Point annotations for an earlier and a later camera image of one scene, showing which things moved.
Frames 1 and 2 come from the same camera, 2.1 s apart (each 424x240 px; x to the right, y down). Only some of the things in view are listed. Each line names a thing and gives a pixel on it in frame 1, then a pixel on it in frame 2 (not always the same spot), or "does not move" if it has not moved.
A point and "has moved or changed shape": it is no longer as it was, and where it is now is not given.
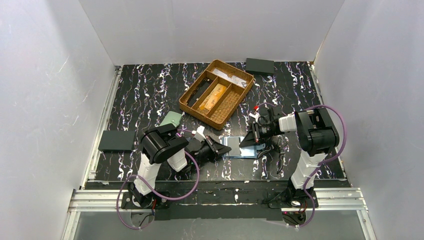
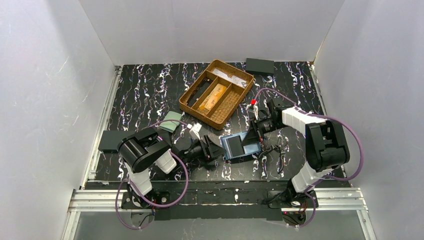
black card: x=233 y=143 does not move
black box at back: x=259 y=65 does not move
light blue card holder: x=246 y=152 has moved or changed shape
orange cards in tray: x=209 y=102 does not move
